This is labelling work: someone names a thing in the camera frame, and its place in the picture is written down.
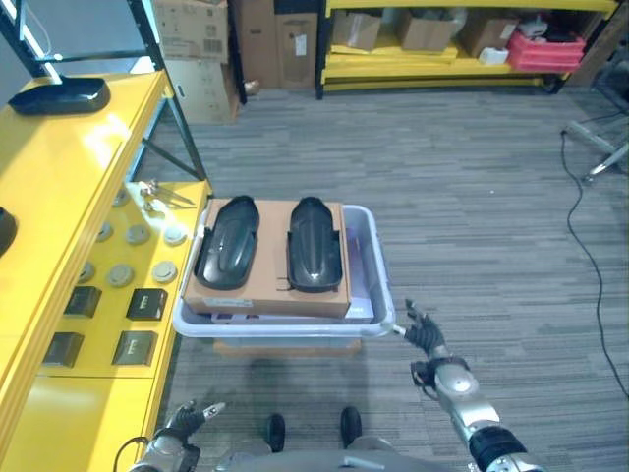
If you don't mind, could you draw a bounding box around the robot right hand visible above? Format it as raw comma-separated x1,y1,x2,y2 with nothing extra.
392,298,451,361

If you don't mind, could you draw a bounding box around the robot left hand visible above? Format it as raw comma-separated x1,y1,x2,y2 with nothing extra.
164,399,228,442

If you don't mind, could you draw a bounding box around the grey plastic box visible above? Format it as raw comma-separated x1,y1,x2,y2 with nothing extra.
171,204,397,341

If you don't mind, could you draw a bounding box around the small black box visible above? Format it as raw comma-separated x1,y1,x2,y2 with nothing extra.
111,329,160,367
125,287,170,323
62,285,103,319
40,331,86,370

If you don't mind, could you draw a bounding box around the orange cardboard box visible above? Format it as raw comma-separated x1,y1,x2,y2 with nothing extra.
181,198,352,320

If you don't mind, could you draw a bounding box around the yellow shelf unit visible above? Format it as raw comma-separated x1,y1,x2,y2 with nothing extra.
0,68,213,472

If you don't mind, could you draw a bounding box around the small white box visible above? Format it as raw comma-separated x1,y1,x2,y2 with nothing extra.
478,45,510,66

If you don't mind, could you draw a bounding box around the open cardboard box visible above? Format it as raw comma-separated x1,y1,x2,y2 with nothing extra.
458,10,521,60
394,8,459,54
330,10,383,53

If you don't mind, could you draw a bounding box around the plain cardboard box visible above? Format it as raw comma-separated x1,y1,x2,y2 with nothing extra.
163,59,241,126

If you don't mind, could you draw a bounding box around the tall brown cardboard box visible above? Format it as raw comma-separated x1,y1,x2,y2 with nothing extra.
229,0,282,90

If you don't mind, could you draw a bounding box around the large printed cardboard box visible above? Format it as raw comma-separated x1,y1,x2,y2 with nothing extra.
152,0,230,65

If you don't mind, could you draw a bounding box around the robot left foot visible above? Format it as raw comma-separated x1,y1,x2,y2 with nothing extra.
267,413,288,454

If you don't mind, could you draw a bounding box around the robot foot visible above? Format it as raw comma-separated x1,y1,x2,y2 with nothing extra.
339,405,364,449
267,413,288,454

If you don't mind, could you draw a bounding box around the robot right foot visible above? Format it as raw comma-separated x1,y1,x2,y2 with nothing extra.
339,405,364,449

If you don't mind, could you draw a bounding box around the black sole-shaped part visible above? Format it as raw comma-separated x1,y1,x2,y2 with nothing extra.
193,195,260,291
7,77,111,117
0,206,19,260
285,196,343,295

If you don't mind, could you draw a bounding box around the metal tool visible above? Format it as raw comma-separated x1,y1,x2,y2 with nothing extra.
139,178,199,211

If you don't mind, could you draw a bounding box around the silver metal stand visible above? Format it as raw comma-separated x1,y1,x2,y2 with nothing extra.
561,116,629,184

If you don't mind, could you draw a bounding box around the yellow black storage rack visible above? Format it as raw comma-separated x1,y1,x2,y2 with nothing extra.
314,0,621,101

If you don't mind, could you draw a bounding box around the red plastic crate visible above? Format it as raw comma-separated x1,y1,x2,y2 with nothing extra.
505,29,588,74

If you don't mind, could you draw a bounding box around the wooden board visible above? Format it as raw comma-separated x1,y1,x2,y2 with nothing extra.
568,0,629,89

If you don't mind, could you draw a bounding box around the black floor cable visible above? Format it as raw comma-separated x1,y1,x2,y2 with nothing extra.
559,110,629,400

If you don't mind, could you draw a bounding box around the dark metal shelf frame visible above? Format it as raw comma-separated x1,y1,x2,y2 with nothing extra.
0,0,211,184

